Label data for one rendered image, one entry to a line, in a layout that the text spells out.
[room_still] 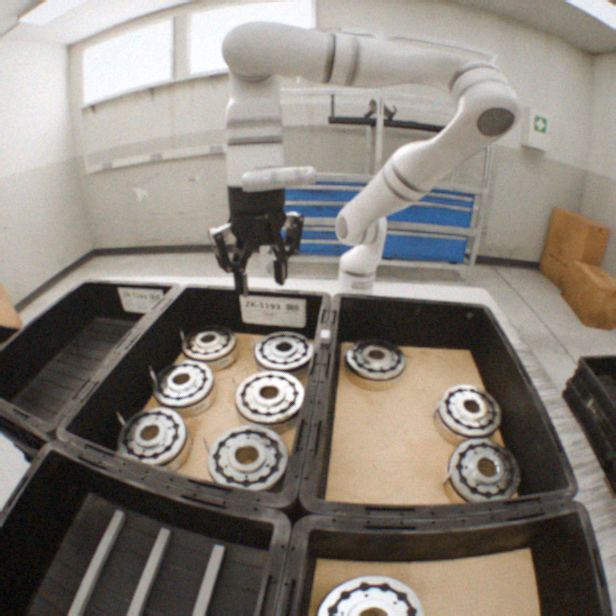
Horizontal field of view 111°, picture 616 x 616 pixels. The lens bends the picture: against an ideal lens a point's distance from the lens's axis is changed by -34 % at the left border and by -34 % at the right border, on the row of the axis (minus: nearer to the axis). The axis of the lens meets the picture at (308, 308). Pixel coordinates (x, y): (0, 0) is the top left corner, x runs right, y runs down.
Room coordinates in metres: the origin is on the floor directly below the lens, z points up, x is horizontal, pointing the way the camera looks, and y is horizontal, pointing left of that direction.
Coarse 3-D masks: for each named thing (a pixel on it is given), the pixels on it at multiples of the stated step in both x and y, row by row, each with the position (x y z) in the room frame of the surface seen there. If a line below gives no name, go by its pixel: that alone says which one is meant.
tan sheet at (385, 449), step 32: (416, 352) 0.45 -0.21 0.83; (448, 352) 0.45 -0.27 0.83; (352, 384) 0.37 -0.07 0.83; (416, 384) 0.37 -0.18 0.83; (448, 384) 0.36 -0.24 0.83; (480, 384) 0.35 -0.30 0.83; (352, 416) 0.30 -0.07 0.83; (384, 416) 0.30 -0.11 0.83; (416, 416) 0.30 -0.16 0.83; (352, 448) 0.24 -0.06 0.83; (384, 448) 0.24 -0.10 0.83; (416, 448) 0.24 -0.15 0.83; (448, 448) 0.23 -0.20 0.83; (352, 480) 0.19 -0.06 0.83; (384, 480) 0.19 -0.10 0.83; (416, 480) 0.19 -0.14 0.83
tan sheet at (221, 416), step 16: (240, 336) 0.51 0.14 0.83; (256, 336) 0.51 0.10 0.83; (240, 352) 0.45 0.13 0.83; (224, 368) 0.41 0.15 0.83; (240, 368) 0.41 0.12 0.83; (224, 384) 0.37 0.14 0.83; (304, 384) 0.37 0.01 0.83; (224, 400) 0.33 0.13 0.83; (208, 416) 0.30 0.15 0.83; (224, 416) 0.30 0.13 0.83; (192, 432) 0.26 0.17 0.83; (208, 432) 0.27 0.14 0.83; (224, 432) 0.27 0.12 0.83; (288, 432) 0.27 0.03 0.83; (192, 448) 0.24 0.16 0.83; (288, 448) 0.25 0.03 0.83; (192, 464) 0.21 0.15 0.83
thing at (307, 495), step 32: (512, 352) 0.32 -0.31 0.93; (320, 384) 0.27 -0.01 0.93; (320, 416) 0.22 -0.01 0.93; (544, 416) 0.19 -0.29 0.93; (320, 448) 0.18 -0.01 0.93; (576, 480) 0.09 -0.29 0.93; (320, 512) 0.11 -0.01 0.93; (352, 512) 0.11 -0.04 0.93; (384, 512) 0.11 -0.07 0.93; (416, 512) 0.10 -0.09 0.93; (448, 512) 0.10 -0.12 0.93; (480, 512) 0.09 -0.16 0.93
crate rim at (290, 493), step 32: (192, 288) 0.53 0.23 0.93; (224, 288) 0.52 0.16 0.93; (256, 288) 0.52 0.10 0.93; (320, 320) 0.41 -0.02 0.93; (128, 352) 0.33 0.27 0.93; (320, 352) 0.33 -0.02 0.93; (96, 384) 0.25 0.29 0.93; (96, 448) 0.15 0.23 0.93; (160, 480) 0.13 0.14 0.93; (192, 480) 0.14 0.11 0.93; (288, 480) 0.14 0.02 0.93; (288, 512) 0.12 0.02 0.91
